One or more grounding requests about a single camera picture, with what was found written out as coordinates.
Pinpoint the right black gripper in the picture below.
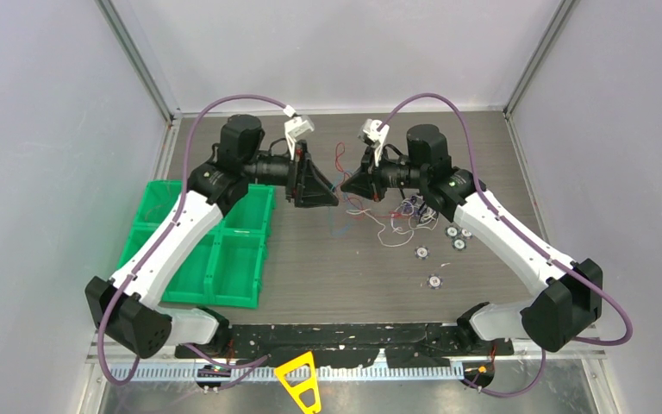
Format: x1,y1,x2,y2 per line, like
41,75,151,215
341,144,427,204

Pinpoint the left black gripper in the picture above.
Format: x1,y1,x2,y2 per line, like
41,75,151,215
243,140,338,207

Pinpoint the red thin wire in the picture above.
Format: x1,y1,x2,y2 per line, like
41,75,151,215
334,141,406,221

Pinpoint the blue thin wire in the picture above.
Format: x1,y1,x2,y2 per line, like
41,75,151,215
327,177,352,238

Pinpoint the white thin wire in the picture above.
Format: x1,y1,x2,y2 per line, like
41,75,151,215
346,206,440,249

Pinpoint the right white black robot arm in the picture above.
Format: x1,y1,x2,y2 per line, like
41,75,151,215
341,119,603,354

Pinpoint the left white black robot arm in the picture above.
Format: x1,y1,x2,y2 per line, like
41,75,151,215
85,114,339,359

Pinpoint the blue white poker chip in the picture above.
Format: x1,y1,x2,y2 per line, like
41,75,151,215
415,246,429,260

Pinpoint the grey poker chip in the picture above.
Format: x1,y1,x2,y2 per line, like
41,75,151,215
445,225,459,239

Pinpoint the dark green poker chip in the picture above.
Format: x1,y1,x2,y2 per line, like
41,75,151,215
451,238,467,251

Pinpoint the green six-compartment tray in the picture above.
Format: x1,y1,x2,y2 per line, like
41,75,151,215
117,180,276,309

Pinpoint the blue poker chip near front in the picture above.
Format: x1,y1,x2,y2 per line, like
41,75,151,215
427,274,442,290

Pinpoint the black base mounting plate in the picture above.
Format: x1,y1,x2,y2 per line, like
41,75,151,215
197,322,514,368

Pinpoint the yellow triangular plastic piece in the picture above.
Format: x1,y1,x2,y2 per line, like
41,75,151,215
273,351,322,414

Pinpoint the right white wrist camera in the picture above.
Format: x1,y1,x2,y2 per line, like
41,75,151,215
358,119,390,166

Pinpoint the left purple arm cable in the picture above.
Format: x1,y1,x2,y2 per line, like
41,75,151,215
97,94,298,392

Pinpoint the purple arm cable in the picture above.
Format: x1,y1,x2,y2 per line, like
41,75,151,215
378,92,634,400
97,94,298,392

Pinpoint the white slotted cable duct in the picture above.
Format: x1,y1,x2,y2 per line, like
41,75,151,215
133,362,465,382

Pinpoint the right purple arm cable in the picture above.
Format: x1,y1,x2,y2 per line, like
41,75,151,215
378,92,634,400

